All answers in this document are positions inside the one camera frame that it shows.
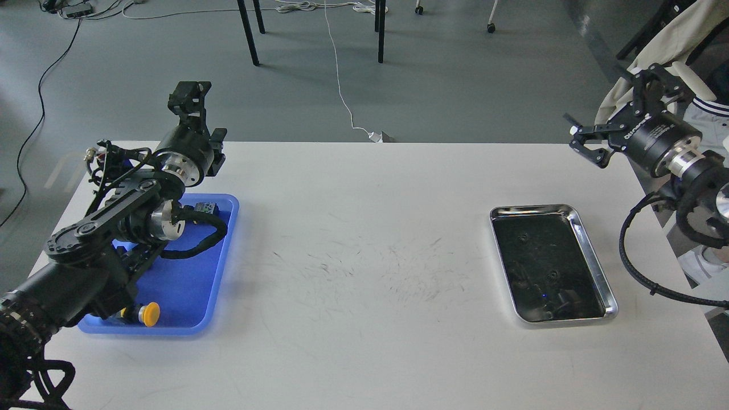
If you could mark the silver metal tray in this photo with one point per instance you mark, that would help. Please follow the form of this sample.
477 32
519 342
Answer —
557 241

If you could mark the black table leg left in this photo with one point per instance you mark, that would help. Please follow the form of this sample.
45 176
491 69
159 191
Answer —
257 9

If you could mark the yellow push button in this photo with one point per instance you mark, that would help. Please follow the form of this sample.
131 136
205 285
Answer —
146 315

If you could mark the black robot arm image left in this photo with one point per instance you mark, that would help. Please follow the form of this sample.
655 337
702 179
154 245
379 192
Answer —
95 264

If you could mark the red push button switch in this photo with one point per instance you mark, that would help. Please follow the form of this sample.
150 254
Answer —
210 208

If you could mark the black table leg right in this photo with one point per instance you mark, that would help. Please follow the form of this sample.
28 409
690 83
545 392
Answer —
380 18

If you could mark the beige jacket on chair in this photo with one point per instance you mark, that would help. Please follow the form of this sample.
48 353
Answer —
674 43

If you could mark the black table leg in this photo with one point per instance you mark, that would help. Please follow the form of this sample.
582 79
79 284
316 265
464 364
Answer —
257 9
380 18

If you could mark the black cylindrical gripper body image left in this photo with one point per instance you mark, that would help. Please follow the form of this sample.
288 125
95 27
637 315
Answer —
186 154

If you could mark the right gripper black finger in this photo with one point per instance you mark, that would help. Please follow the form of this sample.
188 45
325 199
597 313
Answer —
655 89
597 143

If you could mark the black Robotiq gripper body image right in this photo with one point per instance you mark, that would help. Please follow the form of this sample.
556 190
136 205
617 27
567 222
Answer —
658 142

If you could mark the blue plastic tray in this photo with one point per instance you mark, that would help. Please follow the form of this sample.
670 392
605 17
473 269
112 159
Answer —
186 290

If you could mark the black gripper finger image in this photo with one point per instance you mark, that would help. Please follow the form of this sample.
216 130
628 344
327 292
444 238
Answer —
187 102
216 142

